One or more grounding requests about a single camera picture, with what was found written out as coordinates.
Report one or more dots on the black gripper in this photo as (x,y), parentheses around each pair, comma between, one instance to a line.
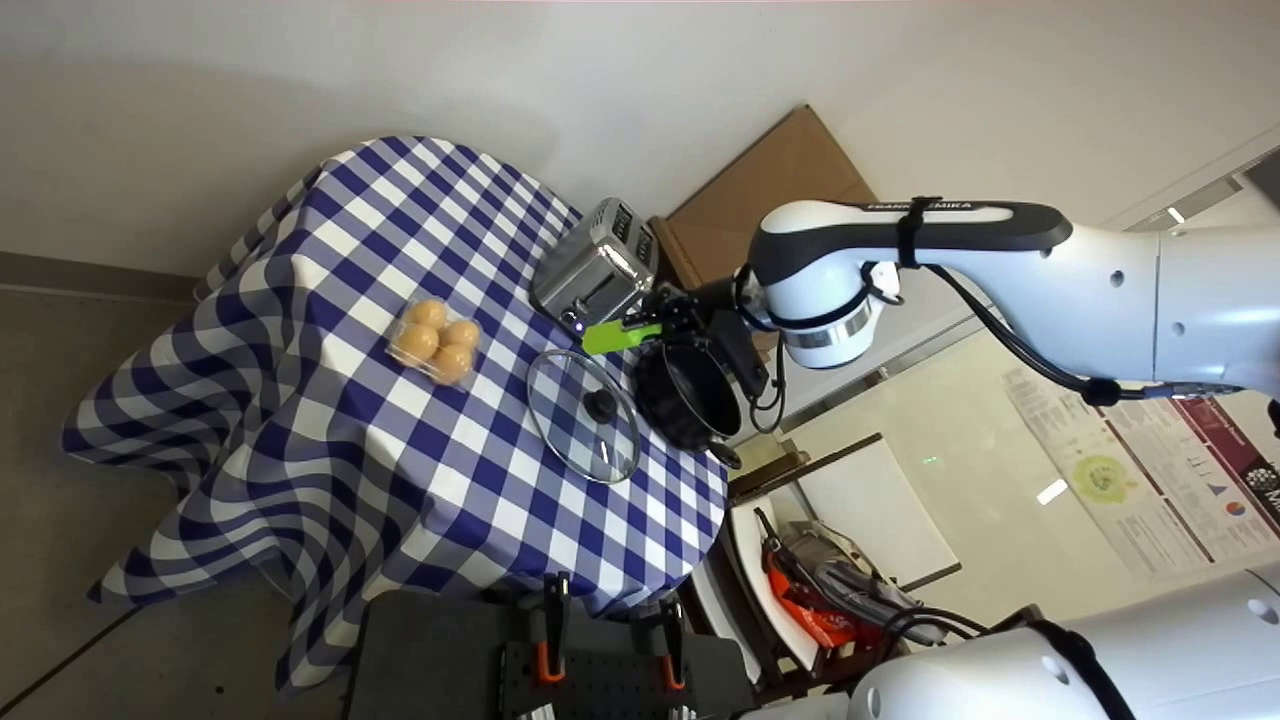
(712,326)

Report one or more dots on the green plastic bottle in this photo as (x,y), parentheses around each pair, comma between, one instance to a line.
(619,336)

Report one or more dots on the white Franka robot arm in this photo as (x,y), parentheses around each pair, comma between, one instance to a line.
(1066,283)

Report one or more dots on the black cooking pot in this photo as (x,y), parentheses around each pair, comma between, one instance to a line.
(681,395)

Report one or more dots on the stainless steel toaster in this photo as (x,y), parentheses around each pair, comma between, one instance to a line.
(595,274)

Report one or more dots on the glass lid with black knob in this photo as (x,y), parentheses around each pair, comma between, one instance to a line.
(582,417)

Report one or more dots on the brown cardboard box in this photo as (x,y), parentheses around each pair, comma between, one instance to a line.
(762,186)

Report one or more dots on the white board panel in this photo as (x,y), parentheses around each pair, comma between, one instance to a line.
(875,514)

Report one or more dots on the orange black power tool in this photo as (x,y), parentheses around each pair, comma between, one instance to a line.
(813,601)

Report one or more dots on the black orange spring clamp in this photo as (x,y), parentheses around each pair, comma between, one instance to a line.
(545,643)
(669,655)

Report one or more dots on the blue white checkered tablecloth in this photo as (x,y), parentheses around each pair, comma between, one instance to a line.
(334,441)

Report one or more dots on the black perforated base board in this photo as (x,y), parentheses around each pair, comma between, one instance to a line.
(442,662)

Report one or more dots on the white printed poster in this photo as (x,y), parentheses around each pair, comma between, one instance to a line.
(1106,481)

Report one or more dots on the poster with red edge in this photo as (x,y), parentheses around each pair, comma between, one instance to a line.
(1226,463)

